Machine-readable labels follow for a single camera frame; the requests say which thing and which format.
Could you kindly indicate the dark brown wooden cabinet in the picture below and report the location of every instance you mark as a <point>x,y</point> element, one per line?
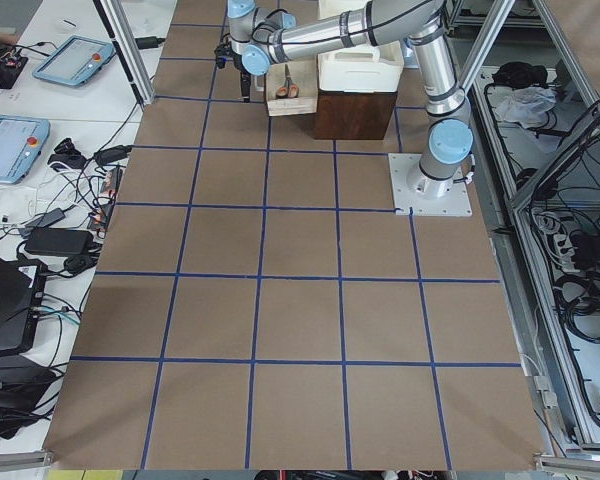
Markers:
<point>353,115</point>

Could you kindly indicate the aluminium frame post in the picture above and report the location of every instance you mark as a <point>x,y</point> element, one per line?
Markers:
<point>118,29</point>

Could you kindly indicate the white crumpled cloth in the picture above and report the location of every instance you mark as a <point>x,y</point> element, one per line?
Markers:
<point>528,107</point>

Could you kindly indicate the white drawer handle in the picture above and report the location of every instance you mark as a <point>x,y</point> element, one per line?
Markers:
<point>258,83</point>

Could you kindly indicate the blue teach pendant near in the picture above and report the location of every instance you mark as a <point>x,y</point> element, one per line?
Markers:
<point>21,142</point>

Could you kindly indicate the black monitor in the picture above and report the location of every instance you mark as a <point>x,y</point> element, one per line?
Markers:
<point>22,284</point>

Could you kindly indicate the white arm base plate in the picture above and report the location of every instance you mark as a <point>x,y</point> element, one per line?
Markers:
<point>416,194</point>

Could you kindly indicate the black power adapter brick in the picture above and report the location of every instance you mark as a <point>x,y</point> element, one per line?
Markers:
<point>58,242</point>

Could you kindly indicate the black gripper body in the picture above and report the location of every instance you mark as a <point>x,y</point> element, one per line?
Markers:
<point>241,65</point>

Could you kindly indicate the white plastic tray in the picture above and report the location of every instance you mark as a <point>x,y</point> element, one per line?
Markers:
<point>361,69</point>

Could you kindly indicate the blue teach pendant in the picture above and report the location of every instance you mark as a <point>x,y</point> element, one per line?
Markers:
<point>21,142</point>
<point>75,61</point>

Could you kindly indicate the grey orange scissors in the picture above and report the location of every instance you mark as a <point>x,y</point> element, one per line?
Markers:
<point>289,89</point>

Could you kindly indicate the light wooden drawer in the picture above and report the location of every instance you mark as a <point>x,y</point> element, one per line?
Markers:
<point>304,74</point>

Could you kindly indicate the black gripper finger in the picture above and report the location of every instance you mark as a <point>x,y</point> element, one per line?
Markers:
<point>245,87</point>

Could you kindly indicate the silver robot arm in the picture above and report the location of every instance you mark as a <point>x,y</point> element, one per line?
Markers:
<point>261,38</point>

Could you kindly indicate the blue teach pendant far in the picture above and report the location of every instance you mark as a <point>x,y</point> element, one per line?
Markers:
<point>75,61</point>

